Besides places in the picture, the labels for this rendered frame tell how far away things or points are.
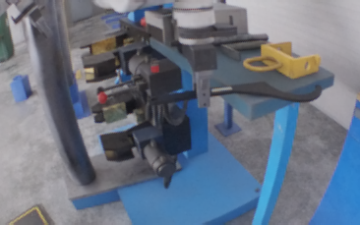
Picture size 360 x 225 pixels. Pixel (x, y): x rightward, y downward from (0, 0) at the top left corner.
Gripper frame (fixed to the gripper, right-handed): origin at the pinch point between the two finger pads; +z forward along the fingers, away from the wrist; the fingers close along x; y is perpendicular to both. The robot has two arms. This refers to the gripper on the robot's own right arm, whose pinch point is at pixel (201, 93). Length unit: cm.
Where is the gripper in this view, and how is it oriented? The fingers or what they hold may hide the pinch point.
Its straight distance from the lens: 64.7
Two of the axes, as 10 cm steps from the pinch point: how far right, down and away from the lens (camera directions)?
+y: -9.8, 1.6, -1.0
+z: 0.9, 8.5, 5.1
